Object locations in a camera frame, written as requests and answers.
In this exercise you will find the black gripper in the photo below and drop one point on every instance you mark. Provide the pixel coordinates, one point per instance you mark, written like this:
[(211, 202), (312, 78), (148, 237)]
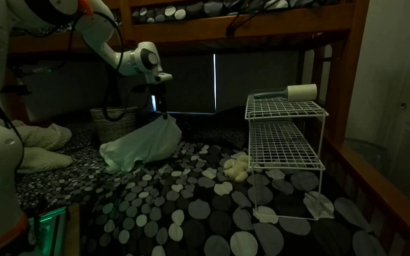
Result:
[(151, 91)]

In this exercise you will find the white towel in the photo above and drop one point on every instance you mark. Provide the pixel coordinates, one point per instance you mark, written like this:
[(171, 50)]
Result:
[(141, 144)]

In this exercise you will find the dark window blind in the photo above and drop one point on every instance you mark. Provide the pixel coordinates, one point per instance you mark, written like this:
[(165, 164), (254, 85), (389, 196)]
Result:
[(252, 80)]

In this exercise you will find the small yellow plush item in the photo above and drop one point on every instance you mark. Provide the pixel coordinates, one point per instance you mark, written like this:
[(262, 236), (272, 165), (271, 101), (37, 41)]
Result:
[(235, 168)]

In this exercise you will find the dotted bunk mattress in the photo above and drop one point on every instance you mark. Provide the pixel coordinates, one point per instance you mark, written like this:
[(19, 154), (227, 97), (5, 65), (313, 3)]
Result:
[(214, 7)]

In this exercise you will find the dark dotted bedspread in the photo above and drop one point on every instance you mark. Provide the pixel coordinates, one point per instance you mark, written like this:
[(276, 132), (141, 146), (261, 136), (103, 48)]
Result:
[(191, 218)]

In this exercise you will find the beige folded pillow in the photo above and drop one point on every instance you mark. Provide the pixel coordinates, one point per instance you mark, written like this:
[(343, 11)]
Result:
[(43, 135), (42, 159)]

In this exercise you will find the white lint roller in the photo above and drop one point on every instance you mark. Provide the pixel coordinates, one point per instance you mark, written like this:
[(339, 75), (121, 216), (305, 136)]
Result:
[(301, 91)]

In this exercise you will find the green glowing box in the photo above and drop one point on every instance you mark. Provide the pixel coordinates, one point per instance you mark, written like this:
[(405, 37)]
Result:
[(49, 229)]

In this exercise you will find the wooden bunk bed frame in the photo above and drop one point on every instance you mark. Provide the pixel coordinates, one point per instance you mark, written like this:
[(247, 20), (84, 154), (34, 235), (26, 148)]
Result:
[(262, 28)]

